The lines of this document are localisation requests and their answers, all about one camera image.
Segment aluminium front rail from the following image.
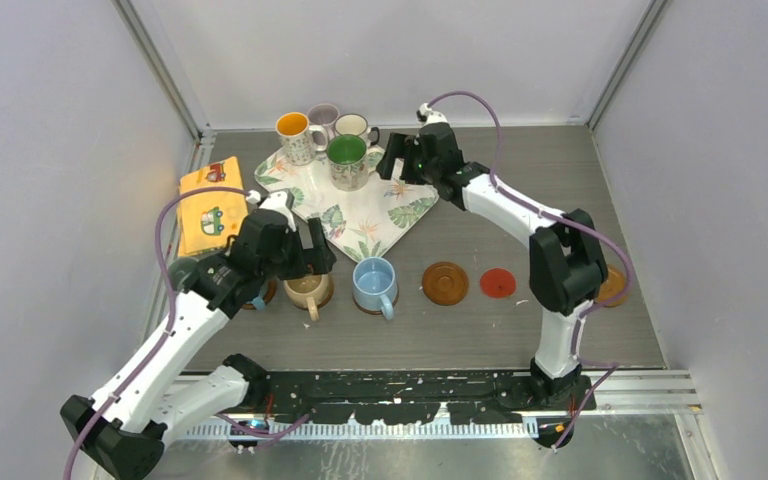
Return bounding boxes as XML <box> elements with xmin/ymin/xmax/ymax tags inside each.
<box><xmin>167</xmin><ymin>371</ymin><xmax>701</xmax><ymax>444</ymax></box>

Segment lilac mug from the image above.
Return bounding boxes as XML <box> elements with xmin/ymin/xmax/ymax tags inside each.
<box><xmin>307</xmin><ymin>102</ymin><xmax>341</xmax><ymax>138</ymax></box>

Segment grey ceramic mug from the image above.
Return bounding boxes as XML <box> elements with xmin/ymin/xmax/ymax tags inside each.
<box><xmin>167</xmin><ymin>257</ymin><xmax>198</xmax><ymax>291</ymax></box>

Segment orange interior patterned mug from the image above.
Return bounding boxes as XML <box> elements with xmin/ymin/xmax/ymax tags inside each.
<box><xmin>275</xmin><ymin>112</ymin><xmax>328</xmax><ymax>166</ymax></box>

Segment orange interior blue mug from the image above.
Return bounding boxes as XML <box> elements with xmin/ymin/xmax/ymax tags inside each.
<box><xmin>242</xmin><ymin>280</ymin><xmax>277</xmax><ymax>311</ymax></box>

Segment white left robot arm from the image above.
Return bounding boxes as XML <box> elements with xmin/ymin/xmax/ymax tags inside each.
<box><xmin>60</xmin><ymin>208</ymin><xmax>336</xmax><ymax>479</ymax></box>

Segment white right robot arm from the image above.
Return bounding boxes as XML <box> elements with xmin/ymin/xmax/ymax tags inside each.
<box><xmin>376</xmin><ymin>123</ymin><xmax>607</xmax><ymax>410</ymax></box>

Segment red round coaster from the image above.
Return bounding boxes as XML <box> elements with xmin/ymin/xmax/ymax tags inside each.
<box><xmin>479</xmin><ymin>268</ymin><xmax>517</xmax><ymax>299</ymax></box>

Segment light blue mug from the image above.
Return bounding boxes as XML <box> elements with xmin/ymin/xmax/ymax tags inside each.
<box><xmin>352</xmin><ymin>257</ymin><xmax>399</xmax><ymax>321</ymax></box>

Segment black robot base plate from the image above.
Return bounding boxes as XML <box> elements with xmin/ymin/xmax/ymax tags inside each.
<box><xmin>226</xmin><ymin>369</ymin><xmax>595</xmax><ymax>425</ymax></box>

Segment yellow printed cloth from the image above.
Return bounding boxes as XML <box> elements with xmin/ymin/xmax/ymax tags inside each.
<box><xmin>177</xmin><ymin>156</ymin><xmax>248</xmax><ymax>257</ymax></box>

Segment white mug black handle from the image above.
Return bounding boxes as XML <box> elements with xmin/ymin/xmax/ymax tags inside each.
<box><xmin>334</xmin><ymin>113</ymin><xmax>380</xmax><ymax>147</ymax></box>

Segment brown wooden ringed coaster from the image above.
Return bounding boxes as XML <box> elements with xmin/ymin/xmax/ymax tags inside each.
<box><xmin>352</xmin><ymin>298</ymin><xmax>399</xmax><ymax>316</ymax></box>

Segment beige speckled ceramic mug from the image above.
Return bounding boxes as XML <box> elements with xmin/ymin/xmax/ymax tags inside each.
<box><xmin>283</xmin><ymin>274</ymin><xmax>334</xmax><ymax>322</ymax></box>

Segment leaf pattern serving tray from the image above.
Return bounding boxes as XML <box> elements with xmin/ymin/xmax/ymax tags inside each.
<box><xmin>254</xmin><ymin>150</ymin><xmax>438</xmax><ymax>262</ymax></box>

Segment green interior floral mug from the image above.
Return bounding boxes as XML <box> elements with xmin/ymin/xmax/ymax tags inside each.
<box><xmin>326</xmin><ymin>135</ymin><xmax>383</xmax><ymax>192</ymax></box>

